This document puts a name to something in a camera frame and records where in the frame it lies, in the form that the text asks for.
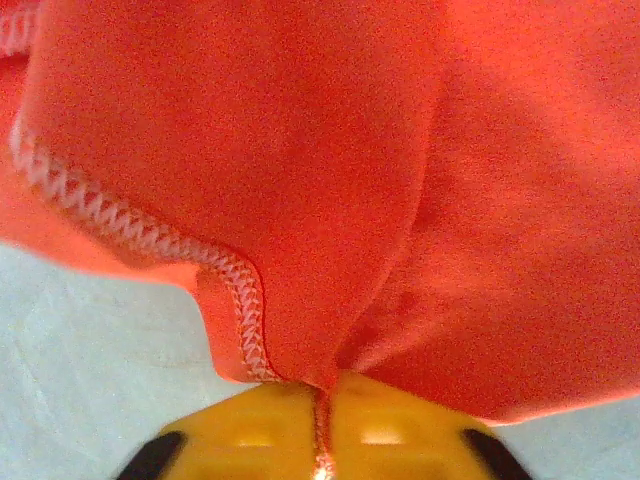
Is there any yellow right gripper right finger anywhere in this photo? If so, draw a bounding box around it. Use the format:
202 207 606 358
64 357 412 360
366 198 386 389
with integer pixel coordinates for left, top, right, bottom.
326 372 526 480

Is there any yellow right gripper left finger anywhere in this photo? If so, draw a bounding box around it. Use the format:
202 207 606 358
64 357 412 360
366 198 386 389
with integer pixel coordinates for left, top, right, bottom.
117 384 322 480

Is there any orange t-shirt with print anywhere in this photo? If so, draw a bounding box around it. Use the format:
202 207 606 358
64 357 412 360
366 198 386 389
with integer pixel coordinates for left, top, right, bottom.
0 0 640 429

